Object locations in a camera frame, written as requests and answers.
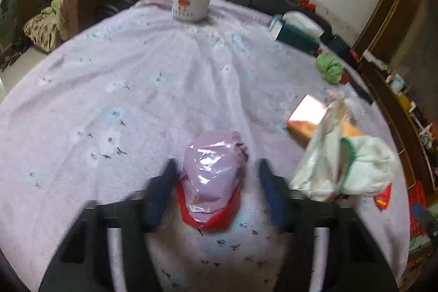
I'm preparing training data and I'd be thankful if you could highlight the green crumpled cloth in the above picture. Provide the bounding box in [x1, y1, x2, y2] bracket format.
[315, 53, 344, 84]

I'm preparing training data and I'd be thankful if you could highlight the white cup with red print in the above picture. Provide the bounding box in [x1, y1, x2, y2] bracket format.
[171, 0, 212, 22]

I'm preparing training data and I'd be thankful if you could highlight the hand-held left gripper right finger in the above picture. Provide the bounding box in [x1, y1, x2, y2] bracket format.
[258, 158, 399, 292]

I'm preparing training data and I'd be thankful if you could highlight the clear plastic bag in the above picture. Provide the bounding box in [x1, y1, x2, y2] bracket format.
[289, 97, 360, 204]

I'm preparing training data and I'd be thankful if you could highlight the small red packet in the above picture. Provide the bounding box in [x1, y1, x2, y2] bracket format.
[374, 183, 393, 210]

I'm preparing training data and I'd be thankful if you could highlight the orange medicine box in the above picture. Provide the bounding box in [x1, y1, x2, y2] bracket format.
[287, 94, 365, 142]

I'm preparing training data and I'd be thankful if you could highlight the patterned brown cloth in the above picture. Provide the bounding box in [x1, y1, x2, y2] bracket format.
[22, 0, 69, 53]

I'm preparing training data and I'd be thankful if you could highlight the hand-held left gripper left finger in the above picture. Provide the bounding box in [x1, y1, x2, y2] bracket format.
[39, 158, 178, 292]

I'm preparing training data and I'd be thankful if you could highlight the red toy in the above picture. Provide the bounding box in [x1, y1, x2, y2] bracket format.
[289, 0, 317, 10]

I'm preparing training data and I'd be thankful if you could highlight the black remote control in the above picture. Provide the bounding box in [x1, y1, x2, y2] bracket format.
[351, 82, 373, 104]

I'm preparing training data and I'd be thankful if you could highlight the dark green tissue box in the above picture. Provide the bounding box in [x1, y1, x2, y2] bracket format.
[268, 11, 325, 56]

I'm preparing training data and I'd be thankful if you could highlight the pink plastic wrapper red edge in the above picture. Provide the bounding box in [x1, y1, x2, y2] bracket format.
[174, 129, 250, 232]

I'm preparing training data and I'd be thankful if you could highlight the red plastic basket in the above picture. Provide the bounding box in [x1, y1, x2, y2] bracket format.
[407, 181, 432, 238]

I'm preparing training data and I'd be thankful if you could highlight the white cloth with green trim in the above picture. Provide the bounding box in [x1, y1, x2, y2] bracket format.
[337, 136, 401, 198]

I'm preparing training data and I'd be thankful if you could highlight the wooden cabinet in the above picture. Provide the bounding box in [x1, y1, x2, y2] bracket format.
[352, 0, 438, 197]

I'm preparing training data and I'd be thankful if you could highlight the teal jar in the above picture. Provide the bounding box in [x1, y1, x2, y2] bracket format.
[389, 74, 406, 93]

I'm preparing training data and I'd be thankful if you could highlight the purple floral blanket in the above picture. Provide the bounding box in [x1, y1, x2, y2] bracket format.
[0, 0, 411, 292]

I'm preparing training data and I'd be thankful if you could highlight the dark bag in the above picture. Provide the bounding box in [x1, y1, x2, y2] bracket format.
[328, 35, 358, 68]

